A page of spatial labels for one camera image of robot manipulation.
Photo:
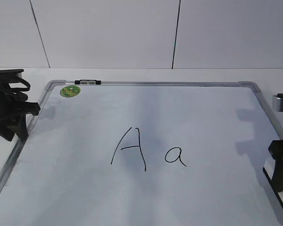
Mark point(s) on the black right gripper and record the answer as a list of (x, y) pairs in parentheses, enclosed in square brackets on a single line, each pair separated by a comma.
[(276, 151)]

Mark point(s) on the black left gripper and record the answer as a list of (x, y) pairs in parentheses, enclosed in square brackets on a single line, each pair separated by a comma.
[(14, 106)]

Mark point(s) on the white whiteboard eraser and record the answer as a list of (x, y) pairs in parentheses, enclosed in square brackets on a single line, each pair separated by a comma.
[(276, 194)]

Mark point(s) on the round green sticker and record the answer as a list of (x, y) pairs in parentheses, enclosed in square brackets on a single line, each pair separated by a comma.
[(70, 91)]

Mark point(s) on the white aluminium-framed whiteboard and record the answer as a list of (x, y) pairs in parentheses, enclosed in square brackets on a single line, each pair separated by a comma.
[(144, 154)]

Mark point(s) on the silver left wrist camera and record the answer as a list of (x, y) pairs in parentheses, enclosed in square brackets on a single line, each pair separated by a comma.
[(11, 73)]

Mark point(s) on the black hanging clip on frame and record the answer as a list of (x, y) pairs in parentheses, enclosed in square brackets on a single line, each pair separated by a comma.
[(87, 82)]

